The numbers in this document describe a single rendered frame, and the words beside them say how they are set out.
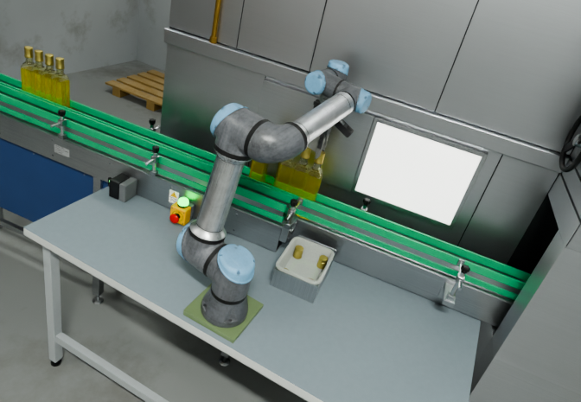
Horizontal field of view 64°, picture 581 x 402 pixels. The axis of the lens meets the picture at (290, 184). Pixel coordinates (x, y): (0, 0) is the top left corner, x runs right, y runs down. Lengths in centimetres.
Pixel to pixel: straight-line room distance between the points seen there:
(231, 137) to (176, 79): 91
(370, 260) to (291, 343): 51
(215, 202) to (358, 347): 67
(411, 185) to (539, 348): 70
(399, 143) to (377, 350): 76
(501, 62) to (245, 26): 95
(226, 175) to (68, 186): 116
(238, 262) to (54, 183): 125
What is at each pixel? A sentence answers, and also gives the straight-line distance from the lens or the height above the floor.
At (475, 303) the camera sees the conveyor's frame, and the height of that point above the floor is 82.
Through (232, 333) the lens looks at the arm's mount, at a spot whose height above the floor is 76.
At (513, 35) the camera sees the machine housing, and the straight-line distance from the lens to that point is 176.
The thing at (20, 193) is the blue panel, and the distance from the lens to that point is 262.
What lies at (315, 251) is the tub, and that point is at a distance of 182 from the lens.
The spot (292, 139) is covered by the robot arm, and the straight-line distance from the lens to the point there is 124.
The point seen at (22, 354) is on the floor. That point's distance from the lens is 249.
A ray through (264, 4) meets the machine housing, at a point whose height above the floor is 159.
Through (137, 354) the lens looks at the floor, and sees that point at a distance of 243.
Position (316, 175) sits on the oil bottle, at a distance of 178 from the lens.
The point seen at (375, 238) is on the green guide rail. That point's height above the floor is 91.
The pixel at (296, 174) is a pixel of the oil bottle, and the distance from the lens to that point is 181.
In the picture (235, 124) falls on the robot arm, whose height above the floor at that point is 139.
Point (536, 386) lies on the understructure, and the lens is 193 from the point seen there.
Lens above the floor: 189
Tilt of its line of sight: 29 degrees down
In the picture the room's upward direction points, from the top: 14 degrees clockwise
